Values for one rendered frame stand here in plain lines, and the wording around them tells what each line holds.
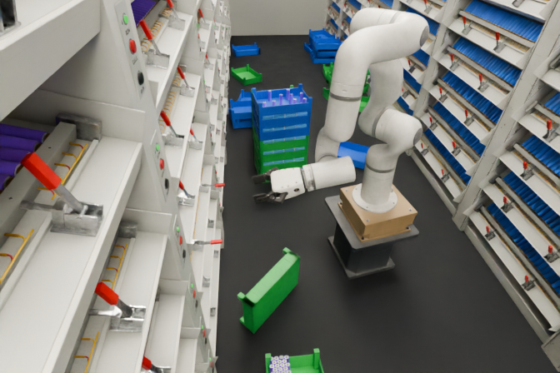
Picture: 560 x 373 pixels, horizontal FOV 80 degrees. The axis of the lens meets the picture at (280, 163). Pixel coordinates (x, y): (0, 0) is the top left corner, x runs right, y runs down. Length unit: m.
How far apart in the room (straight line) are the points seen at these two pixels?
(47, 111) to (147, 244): 0.25
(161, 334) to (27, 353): 0.43
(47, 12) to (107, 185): 0.19
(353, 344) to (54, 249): 1.32
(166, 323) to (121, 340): 0.23
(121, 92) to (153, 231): 0.26
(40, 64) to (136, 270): 0.36
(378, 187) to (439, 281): 0.62
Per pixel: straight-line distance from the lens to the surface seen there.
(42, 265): 0.37
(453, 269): 1.91
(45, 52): 0.33
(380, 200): 1.45
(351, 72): 0.91
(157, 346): 0.73
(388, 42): 0.96
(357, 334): 1.57
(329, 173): 1.04
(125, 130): 0.50
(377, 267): 1.74
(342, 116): 0.95
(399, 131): 1.23
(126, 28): 0.49
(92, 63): 0.47
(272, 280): 1.41
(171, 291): 0.77
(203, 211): 1.20
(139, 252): 0.60
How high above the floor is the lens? 1.38
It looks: 37 degrees down
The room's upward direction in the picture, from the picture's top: 1 degrees clockwise
